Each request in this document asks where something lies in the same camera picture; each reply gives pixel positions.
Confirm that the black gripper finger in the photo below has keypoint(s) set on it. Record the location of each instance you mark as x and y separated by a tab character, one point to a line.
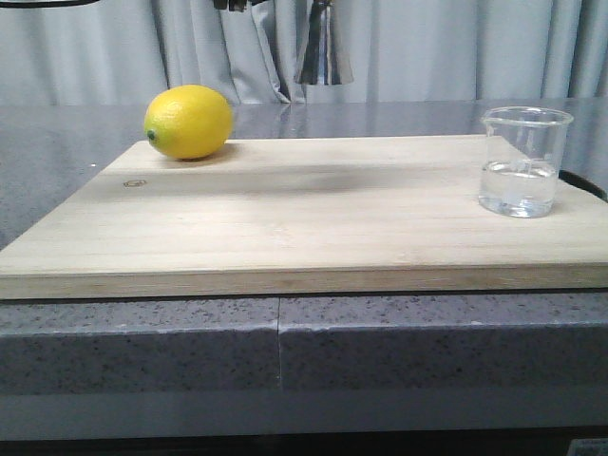
235	5

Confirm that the steel double jigger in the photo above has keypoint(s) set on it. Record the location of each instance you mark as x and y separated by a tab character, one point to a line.
322	59

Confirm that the clear glass beaker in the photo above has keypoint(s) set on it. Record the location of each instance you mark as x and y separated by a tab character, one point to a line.
524	150

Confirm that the yellow lemon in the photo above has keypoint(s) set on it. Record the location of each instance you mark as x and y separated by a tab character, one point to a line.
188	122

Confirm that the grey curtain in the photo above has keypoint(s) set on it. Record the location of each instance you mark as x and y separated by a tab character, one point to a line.
126	52

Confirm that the wooden cutting board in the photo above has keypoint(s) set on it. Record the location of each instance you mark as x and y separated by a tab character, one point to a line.
286	216

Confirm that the white label sticker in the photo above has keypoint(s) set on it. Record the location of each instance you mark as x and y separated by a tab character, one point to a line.
588	447

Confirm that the black cutting board handle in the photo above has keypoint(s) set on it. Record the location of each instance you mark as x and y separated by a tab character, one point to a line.
583	184

